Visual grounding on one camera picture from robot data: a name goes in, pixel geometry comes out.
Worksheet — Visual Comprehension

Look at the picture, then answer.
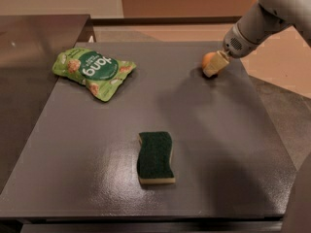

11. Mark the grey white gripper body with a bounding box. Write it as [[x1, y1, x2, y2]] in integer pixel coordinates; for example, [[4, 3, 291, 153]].
[[223, 3, 290, 58]]

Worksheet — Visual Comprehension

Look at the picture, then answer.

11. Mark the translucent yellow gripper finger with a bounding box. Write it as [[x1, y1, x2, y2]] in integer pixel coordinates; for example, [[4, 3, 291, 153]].
[[202, 50, 229, 78]]

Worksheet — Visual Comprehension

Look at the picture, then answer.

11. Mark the orange fruit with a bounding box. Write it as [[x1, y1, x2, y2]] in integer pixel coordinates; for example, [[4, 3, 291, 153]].
[[202, 52, 221, 78]]

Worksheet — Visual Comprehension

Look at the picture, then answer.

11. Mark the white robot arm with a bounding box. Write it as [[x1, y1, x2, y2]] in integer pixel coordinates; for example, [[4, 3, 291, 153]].
[[202, 0, 311, 78]]

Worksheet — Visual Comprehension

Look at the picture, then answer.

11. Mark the green yellow sponge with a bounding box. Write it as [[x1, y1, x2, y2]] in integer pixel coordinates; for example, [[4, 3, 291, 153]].
[[137, 131, 176, 185]]

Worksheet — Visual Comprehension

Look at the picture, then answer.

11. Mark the green snack bag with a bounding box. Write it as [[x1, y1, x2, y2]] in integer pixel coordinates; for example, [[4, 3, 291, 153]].
[[52, 48, 136, 102]]

